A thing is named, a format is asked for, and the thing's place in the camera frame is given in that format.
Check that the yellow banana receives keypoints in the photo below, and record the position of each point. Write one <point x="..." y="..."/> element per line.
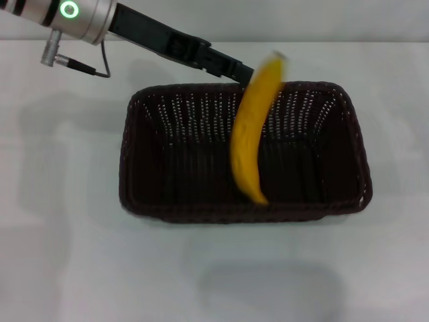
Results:
<point x="248" y="141"/>

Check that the black woven plastic basket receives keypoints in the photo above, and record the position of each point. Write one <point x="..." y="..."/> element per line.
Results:
<point x="187" y="181"/>

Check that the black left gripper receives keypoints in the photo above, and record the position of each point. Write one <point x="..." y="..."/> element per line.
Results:
<point x="151" y="31"/>

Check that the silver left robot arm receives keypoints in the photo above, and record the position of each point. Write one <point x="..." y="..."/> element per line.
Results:
<point x="50" y="13"/>

